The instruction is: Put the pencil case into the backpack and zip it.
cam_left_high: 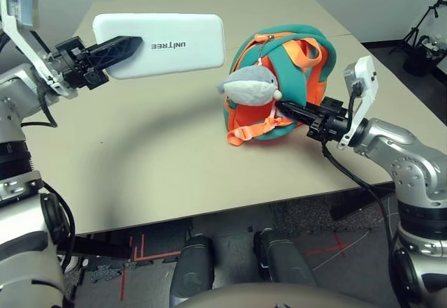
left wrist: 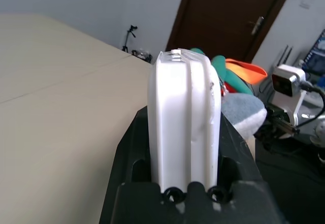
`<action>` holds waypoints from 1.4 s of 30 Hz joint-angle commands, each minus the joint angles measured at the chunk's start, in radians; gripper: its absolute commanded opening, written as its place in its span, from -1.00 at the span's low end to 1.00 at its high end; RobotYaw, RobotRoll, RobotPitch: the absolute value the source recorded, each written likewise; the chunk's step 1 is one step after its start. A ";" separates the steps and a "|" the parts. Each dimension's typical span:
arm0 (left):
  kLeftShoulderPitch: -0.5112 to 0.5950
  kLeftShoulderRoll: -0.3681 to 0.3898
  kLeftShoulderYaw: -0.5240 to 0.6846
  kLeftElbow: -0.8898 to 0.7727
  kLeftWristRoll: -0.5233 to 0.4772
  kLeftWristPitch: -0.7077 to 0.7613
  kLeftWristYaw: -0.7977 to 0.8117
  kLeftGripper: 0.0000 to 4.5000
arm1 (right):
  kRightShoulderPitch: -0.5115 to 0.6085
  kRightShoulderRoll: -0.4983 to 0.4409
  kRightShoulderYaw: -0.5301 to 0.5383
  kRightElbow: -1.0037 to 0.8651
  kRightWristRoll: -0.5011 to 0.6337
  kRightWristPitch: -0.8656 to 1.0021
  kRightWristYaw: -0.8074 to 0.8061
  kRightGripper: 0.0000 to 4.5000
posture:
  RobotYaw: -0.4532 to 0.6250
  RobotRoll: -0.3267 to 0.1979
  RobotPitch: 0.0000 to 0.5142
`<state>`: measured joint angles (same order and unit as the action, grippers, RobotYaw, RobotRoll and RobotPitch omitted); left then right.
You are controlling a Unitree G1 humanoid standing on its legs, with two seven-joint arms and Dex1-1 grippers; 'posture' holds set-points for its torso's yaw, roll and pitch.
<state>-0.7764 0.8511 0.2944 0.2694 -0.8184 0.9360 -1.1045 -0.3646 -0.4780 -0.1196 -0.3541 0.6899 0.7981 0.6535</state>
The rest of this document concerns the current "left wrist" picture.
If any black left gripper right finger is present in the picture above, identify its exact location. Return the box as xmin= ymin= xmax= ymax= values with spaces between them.
xmin=215 ymin=111 xmax=263 ymax=184

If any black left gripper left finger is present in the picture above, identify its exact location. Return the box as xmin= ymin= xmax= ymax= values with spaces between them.
xmin=109 ymin=106 xmax=156 ymax=184

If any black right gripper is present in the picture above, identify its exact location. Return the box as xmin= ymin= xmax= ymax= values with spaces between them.
xmin=254 ymin=108 xmax=301 ymax=151

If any grey white plush toy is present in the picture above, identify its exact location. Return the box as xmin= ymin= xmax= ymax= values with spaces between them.
xmin=220 ymin=93 xmax=268 ymax=136

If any white plastic pencil case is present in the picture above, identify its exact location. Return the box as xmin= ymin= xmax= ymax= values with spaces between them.
xmin=147 ymin=48 xmax=222 ymax=193

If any teal and orange backpack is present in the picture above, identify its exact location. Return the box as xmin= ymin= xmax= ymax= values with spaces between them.
xmin=190 ymin=47 xmax=269 ymax=100

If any computer monitor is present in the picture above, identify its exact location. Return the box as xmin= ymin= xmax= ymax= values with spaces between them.
xmin=303 ymin=29 xmax=325 ymax=77

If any black bin with clutter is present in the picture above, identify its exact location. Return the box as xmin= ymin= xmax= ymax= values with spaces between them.
xmin=131 ymin=49 xmax=153 ymax=62

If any black tripod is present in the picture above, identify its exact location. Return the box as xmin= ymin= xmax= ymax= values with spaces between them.
xmin=121 ymin=25 xmax=138 ymax=53

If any dark brown door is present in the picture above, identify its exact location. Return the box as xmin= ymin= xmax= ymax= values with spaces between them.
xmin=166 ymin=0 xmax=297 ymax=63

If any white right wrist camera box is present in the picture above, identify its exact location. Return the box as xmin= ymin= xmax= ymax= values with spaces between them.
xmin=271 ymin=65 xmax=307 ymax=127

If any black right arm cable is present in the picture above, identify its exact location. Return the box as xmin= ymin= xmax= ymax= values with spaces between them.
xmin=294 ymin=80 xmax=325 ymax=129

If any silver door handle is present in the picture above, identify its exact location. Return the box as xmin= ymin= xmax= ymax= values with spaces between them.
xmin=245 ymin=16 xmax=265 ymax=36

